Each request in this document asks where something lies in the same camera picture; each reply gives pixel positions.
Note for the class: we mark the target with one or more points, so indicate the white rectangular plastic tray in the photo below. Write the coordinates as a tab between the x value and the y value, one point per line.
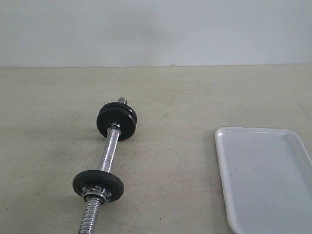
266	177

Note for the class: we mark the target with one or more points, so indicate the chrome threaded dumbbell bar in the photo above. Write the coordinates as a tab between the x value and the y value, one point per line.
90	215

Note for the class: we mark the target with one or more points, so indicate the black weight plate far end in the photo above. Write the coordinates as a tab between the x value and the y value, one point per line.
118	118

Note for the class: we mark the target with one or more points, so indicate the chrome spinlock collar nut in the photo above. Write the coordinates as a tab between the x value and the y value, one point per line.
101	194

